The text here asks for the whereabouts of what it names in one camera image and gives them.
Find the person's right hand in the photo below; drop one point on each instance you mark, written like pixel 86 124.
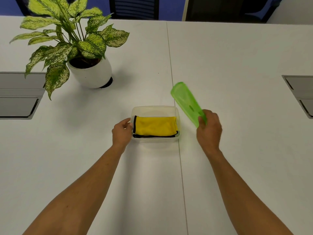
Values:
pixel 210 132

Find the person's left hand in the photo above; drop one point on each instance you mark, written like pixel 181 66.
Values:
pixel 121 134

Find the yellow and grey cloth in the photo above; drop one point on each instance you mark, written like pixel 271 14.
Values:
pixel 155 126

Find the green plastic lid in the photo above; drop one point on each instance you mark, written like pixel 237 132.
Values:
pixel 185 100

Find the clear plastic container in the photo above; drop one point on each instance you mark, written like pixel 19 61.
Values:
pixel 154 111

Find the person's right forearm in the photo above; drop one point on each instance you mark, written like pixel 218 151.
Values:
pixel 244 198

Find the person's left forearm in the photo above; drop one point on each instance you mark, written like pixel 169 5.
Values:
pixel 80 198

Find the black pot saucer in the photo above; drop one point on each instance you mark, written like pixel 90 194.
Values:
pixel 108 83

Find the white plant pot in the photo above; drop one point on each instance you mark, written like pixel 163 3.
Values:
pixel 93 75

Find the green variegated plant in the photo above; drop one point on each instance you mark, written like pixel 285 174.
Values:
pixel 93 44

